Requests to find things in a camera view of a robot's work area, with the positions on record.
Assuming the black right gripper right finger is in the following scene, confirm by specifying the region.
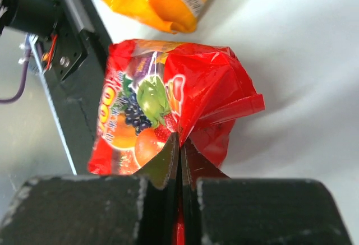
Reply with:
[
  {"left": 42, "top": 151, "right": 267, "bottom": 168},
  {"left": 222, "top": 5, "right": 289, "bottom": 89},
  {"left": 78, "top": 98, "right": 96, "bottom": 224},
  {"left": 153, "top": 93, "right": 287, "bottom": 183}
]
[{"left": 181, "top": 140, "right": 352, "bottom": 244}]

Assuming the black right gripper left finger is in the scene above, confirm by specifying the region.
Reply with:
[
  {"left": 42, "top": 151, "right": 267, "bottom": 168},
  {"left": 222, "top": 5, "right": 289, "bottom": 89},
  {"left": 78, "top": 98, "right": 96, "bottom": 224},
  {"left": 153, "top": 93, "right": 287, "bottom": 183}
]
[{"left": 1, "top": 133, "right": 180, "bottom": 244}]

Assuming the red candy bag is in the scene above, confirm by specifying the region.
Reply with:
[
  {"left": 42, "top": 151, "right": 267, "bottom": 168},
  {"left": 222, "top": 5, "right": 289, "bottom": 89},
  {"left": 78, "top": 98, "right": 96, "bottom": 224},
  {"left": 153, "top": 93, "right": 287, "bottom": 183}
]
[{"left": 88, "top": 39, "right": 265, "bottom": 175}]

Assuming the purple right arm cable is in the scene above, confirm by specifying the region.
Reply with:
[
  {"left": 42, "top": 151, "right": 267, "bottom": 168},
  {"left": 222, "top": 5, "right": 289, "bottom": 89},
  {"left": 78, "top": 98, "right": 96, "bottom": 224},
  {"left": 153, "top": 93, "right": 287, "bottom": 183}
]
[{"left": 0, "top": 57, "right": 30, "bottom": 105}]

